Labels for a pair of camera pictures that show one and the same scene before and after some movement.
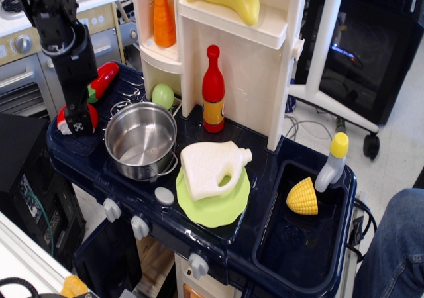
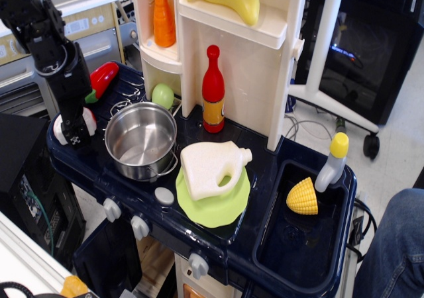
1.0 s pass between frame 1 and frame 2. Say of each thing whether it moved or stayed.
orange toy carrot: stayed
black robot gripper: moved
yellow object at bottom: stayed
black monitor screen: stayed
